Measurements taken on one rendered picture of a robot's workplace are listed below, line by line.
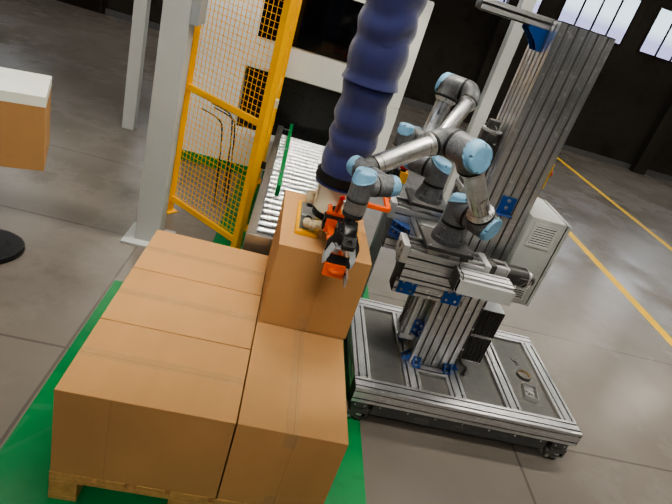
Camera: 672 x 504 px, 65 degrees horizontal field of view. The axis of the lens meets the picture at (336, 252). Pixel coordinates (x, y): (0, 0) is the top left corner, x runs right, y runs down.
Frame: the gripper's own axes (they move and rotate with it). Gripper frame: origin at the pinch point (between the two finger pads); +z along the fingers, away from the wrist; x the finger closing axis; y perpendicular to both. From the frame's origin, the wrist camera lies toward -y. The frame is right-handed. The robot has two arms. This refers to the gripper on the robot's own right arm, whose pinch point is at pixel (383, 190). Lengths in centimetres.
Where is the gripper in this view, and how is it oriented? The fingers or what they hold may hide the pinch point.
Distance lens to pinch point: 267.9
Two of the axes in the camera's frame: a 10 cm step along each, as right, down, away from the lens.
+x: 9.6, 2.4, 1.4
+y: 0.1, 4.7, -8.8
